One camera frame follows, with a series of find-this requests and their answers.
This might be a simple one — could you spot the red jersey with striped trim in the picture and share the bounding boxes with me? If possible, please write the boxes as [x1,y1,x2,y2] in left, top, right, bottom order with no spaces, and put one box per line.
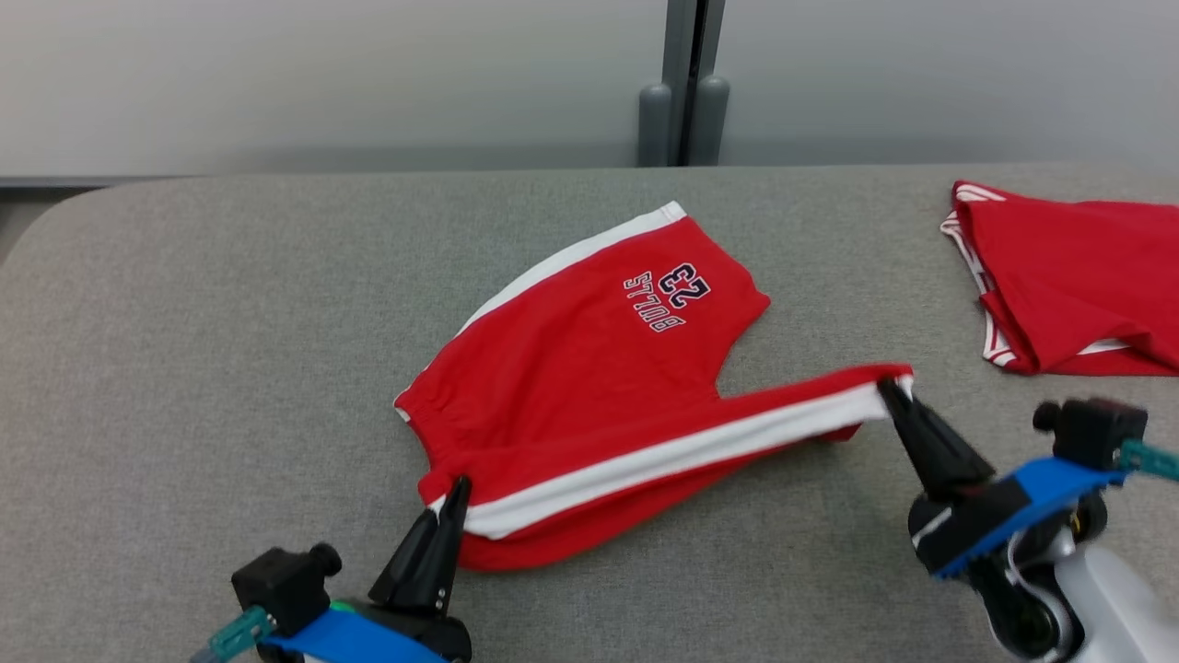
[940,180,1179,377]

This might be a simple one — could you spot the red shorts with white stripe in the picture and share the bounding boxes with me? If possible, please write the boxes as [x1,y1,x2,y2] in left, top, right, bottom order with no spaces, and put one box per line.
[394,201,915,572]

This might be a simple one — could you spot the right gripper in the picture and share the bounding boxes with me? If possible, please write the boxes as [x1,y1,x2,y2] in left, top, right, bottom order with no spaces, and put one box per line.
[877,378,1033,576]

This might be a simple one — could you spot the grey partition base rail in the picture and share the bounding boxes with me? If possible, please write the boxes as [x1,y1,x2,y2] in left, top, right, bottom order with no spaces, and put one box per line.
[0,173,213,191]

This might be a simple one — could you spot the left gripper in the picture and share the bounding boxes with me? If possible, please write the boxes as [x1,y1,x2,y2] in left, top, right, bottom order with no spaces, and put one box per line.
[327,476,473,663]

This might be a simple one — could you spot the grey partition post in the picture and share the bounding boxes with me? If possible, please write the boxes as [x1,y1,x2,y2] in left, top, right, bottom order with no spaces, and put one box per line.
[637,0,730,169]

